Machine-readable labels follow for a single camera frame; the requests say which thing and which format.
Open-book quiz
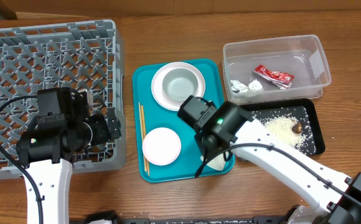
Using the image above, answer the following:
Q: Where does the white cup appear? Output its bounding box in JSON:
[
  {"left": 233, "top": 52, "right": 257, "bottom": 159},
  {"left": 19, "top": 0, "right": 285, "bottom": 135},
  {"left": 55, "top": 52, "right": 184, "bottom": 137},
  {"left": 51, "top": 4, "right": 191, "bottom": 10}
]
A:
[{"left": 206, "top": 154, "right": 226, "bottom": 171}]

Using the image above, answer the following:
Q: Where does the grey-green bowl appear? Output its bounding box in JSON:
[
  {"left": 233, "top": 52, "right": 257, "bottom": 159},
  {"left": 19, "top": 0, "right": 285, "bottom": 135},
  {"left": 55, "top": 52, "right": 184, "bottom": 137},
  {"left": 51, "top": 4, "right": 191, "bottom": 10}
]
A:
[{"left": 162, "top": 68, "right": 199, "bottom": 101}]

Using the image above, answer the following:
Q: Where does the white tissue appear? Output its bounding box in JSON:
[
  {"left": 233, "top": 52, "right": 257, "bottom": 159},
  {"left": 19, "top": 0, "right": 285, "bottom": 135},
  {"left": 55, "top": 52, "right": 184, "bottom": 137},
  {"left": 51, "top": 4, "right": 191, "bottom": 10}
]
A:
[{"left": 231, "top": 79, "right": 263, "bottom": 94}]

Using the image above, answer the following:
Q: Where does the brown food scrap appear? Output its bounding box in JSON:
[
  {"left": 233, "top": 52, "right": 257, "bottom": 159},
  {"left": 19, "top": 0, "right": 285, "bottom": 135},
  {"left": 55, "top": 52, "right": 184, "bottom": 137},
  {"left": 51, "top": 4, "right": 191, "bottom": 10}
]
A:
[{"left": 292, "top": 121, "right": 302, "bottom": 134}]

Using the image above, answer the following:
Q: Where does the red snack wrapper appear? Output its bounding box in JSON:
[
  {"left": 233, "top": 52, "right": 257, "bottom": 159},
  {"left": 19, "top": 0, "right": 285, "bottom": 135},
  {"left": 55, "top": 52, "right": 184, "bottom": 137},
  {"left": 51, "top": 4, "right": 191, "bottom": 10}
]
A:
[{"left": 254, "top": 65, "right": 294, "bottom": 89}]

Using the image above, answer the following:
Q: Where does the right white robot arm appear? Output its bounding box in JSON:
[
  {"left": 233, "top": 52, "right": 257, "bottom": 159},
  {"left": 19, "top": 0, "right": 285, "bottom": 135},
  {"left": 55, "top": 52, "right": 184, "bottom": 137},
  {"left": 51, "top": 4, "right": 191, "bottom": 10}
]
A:
[{"left": 177, "top": 96, "right": 361, "bottom": 223}]

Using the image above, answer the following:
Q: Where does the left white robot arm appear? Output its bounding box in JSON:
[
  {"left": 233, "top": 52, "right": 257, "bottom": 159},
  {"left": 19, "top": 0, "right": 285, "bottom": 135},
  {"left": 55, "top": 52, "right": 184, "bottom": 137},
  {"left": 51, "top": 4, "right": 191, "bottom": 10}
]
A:
[{"left": 16, "top": 87, "right": 121, "bottom": 223}]

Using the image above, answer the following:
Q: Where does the black waste tray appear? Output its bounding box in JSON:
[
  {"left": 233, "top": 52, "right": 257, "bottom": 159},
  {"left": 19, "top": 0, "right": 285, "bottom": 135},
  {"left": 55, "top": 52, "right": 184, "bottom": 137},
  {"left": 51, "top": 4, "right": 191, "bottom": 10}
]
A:
[{"left": 241, "top": 99, "right": 326, "bottom": 155}]

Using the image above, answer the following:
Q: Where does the grey dishwasher rack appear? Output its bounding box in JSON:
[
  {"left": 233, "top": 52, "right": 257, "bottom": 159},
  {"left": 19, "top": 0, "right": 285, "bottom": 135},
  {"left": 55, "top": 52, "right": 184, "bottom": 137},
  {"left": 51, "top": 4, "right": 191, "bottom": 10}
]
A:
[{"left": 0, "top": 19, "right": 125, "bottom": 180}]

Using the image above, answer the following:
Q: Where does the left wooden chopstick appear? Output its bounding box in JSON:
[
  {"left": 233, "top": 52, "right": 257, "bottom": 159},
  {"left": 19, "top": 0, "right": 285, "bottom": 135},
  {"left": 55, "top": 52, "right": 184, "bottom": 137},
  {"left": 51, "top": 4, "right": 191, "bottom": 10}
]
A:
[{"left": 138, "top": 102, "right": 148, "bottom": 172}]

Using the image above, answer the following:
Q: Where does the wooden chopstick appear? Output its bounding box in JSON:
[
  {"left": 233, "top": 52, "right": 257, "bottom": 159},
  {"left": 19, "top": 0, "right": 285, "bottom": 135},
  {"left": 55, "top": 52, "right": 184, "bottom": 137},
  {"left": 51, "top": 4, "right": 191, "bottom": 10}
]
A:
[
  {"left": 141, "top": 105, "right": 151, "bottom": 177},
  {"left": 138, "top": 102, "right": 148, "bottom": 172}
]

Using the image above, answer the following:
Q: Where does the right wooden chopstick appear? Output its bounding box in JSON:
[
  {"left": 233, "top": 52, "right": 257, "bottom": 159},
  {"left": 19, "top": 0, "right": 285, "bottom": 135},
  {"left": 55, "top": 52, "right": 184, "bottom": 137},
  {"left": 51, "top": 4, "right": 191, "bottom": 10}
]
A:
[{"left": 141, "top": 105, "right": 151, "bottom": 177}]

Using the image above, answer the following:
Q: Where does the teal plastic tray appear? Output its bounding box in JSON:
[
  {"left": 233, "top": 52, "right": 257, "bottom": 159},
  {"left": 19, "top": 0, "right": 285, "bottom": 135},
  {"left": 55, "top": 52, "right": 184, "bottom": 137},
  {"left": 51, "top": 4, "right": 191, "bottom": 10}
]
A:
[{"left": 132, "top": 58, "right": 235, "bottom": 183}]

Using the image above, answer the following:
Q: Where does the small pink-white plate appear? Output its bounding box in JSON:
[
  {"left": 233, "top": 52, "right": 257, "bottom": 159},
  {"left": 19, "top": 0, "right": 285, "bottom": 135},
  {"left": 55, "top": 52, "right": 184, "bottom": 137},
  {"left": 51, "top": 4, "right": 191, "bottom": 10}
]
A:
[{"left": 143, "top": 128, "right": 182, "bottom": 166}]

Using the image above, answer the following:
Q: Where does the large white plate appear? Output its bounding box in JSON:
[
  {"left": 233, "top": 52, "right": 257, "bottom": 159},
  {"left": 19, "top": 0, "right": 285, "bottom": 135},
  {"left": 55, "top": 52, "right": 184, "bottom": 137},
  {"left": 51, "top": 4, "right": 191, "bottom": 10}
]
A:
[{"left": 151, "top": 62, "right": 205, "bottom": 111}]

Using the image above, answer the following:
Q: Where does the clear plastic bin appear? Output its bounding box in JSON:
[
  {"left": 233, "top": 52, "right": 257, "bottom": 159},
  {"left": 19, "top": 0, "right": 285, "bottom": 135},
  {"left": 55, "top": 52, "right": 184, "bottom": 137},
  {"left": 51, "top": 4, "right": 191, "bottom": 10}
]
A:
[{"left": 223, "top": 35, "right": 332, "bottom": 105}]

